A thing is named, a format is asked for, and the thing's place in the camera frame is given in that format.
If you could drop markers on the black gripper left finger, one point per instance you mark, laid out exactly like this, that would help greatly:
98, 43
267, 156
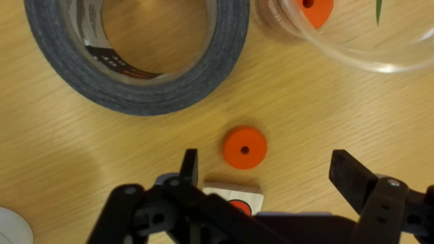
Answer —
149, 211

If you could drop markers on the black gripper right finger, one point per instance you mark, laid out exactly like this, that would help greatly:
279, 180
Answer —
388, 207

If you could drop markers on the clear plastic cup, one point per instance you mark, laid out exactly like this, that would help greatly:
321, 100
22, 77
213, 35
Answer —
343, 51

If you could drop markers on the wooden number peg board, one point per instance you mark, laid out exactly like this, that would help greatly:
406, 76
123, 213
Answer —
217, 191

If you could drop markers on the black tape roll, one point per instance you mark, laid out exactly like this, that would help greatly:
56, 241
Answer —
149, 96

